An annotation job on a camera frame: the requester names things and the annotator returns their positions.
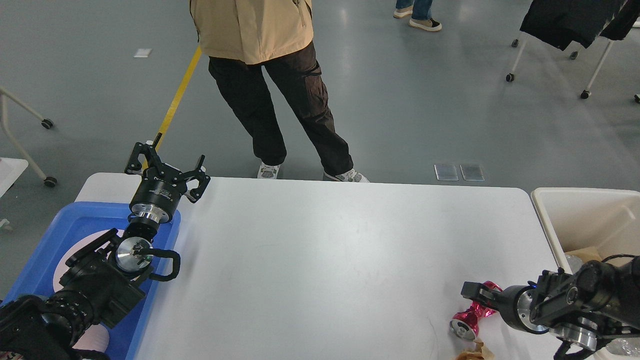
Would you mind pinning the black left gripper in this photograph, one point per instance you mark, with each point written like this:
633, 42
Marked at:
155, 195

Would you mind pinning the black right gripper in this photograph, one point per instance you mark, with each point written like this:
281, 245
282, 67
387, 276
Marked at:
513, 304

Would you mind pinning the crushed pink can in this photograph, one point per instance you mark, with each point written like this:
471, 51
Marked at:
465, 324

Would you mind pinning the brown paper scrap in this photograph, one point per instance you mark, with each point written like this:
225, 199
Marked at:
480, 351

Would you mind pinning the pink plate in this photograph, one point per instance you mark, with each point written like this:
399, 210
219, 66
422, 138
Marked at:
61, 268

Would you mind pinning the brown paper bag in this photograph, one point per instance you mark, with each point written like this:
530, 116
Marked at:
591, 253

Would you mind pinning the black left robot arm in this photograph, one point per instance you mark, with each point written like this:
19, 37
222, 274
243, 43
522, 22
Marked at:
102, 284

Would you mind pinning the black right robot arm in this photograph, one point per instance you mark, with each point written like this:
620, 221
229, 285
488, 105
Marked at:
586, 310

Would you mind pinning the blue plastic tray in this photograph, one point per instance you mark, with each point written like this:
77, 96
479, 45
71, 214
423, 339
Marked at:
71, 224

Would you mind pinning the right metal floor plate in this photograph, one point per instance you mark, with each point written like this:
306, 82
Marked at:
472, 172

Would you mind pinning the metal floor plate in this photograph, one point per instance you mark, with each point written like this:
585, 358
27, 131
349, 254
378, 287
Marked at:
472, 172
446, 172

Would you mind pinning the left metal floor plate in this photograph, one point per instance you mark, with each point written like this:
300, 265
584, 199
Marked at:
446, 172

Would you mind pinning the beige plastic bin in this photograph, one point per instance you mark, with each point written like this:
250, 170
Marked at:
580, 217

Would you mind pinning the person in beige jacket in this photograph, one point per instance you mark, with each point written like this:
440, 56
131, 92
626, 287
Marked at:
243, 40

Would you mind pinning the white rolling table left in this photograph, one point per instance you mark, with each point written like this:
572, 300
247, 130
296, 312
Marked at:
13, 168

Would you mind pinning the white office chair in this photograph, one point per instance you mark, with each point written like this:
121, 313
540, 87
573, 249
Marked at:
521, 41

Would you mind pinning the black jacket on chair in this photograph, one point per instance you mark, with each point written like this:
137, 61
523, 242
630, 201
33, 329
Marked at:
561, 22

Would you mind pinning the person in blue jeans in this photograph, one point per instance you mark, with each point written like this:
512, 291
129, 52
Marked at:
419, 12

